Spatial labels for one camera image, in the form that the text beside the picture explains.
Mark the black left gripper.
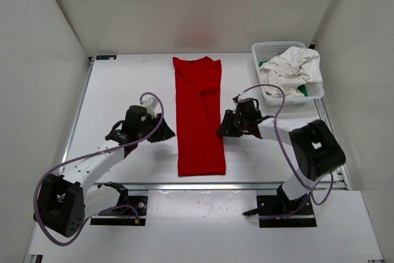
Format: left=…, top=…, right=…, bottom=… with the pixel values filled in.
left=135, top=112, right=175, bottom=142

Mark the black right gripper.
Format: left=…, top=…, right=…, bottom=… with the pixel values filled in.
left=217, top=110, right=249, bottom=138

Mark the red t-shirt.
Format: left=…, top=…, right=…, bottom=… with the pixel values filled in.
left=172, top=57, right=226, bottom=177

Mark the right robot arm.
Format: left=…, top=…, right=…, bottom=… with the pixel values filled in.
left=217, top=98, right=346, bottom=216

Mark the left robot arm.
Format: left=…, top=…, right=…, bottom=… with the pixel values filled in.
left=33, top=105, right=175, bottom=238

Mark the white plastic basket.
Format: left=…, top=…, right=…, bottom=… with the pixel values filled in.
left=252, top=41, right=324, bottom=106

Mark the green t-shirt in basket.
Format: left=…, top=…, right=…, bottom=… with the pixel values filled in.
left=297, top=84, right=308, bottom=97

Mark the white crumpled t-shirt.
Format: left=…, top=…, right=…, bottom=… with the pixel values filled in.
left=259, top=46, right=323, bottom=98

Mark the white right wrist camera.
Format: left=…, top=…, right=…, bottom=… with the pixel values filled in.
left=232, top=94, right=241, bottom=104

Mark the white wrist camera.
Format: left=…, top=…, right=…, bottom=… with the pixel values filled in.
left=232, top=94, right=241, bottom=104
left=140, top=97, right=158, bottom=118

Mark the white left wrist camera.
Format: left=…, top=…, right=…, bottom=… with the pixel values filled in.
left=140, top=97, right=158, bottom=118

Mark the aluminium table edge rail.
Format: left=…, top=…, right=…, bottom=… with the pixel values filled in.
left=123, top=182, right=352, bottom=192

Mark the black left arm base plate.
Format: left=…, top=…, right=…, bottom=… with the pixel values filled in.
left=90, top=191, right=148, bottom=227

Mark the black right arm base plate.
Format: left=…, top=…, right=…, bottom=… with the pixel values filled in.
left=243, top=195, right=317, bottom=229

